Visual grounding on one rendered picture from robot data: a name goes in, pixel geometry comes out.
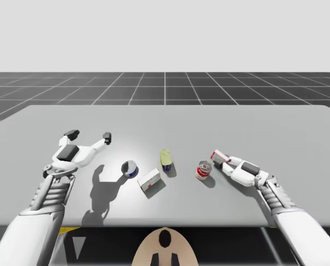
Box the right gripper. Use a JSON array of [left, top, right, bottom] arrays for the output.
[[212, 156, 269, 187]]

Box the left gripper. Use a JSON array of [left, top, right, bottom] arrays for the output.
[[51, 129, 112, 168]]

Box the red and white carton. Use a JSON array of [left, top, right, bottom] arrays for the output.
[[137, 168, 161, 193], [210, 150, 230, 165]]

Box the red and white can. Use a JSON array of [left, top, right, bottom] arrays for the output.
[[194, 161, 213, 181]]

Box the blue flat can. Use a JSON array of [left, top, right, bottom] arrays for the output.
[[121, 160, 140, 178]]

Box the tan robot part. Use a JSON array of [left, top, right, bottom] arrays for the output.
[[131, 226, 199, 266]]

